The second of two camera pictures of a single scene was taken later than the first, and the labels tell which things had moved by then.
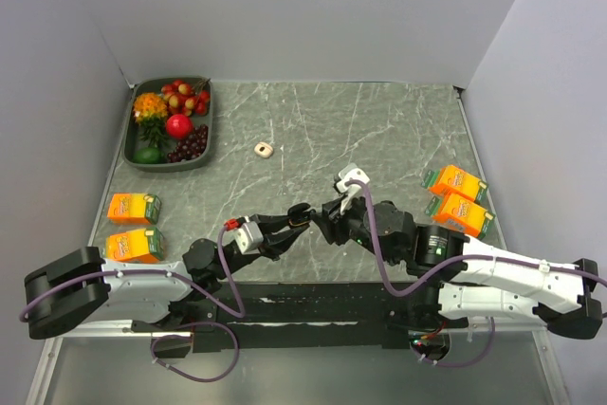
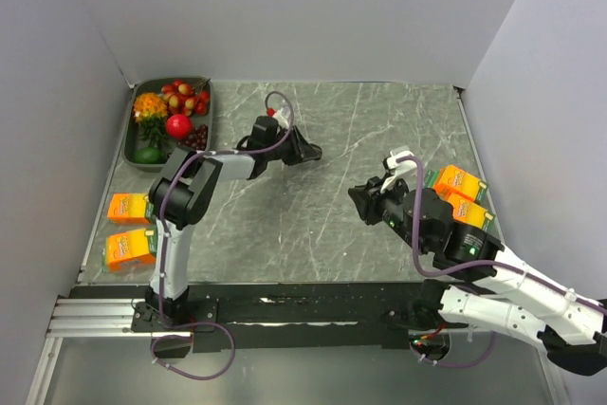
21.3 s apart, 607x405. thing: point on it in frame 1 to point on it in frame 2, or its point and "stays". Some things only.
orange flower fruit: [150, 107] stays
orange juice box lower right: [460, 213] stays
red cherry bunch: [185, 99] stays
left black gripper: [277, 243] to [302, 150]
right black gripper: [331, 219] to [368, 197]
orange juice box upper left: [135, 209] stays
